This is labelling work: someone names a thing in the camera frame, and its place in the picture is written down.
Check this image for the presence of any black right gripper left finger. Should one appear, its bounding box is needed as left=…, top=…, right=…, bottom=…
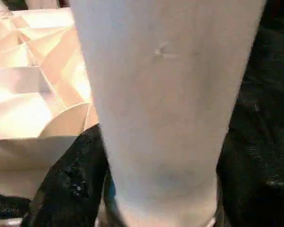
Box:
left=25, top=123, right=110, bottom=227

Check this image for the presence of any white plastic table top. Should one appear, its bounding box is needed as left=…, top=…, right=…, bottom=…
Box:
left=0, top=6, right=102, bottom=199

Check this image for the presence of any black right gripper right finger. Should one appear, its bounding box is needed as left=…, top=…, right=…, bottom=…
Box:
left=216, top=127, right=284, bottom=227

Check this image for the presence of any black mat cloth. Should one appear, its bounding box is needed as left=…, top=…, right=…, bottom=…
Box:
left=0, top=14, right=284, bottom=220

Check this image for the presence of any white plastic table leg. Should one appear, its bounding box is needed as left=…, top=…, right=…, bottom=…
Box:
left=70, top=0, right=268, bottom=227

